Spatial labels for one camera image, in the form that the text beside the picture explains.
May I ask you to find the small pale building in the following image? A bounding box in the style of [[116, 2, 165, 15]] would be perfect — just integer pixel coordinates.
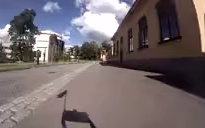
[[100, 49, 112, 63]]

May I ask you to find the group of distant trees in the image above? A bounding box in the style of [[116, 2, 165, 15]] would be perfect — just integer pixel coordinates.
[[67, 39, 112, 62]]

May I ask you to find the grey asphalt pavement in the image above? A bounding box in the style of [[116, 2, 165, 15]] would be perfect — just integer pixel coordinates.
[[15, 62, 205, 128]]

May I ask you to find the yellow building with windows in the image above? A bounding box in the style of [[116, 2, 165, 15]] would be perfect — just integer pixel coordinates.
[[109, 0, 205, 76]]

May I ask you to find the manhole cover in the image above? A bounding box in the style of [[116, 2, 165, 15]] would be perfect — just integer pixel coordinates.
[[46, 70, 58, 75]]

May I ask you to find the white building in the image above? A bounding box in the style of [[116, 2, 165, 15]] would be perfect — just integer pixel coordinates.
[[33, 30, 66, 64]]

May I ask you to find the dark sign on pole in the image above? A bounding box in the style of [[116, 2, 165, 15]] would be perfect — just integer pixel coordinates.
[[35, 49, 43, 65]]

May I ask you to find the grey asphalt road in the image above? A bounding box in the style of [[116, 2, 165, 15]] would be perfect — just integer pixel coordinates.
[[0, 63, 92, 110]]

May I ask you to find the grass strip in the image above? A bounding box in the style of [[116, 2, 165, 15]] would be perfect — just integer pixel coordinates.
[[0, 60, 88, 75]]

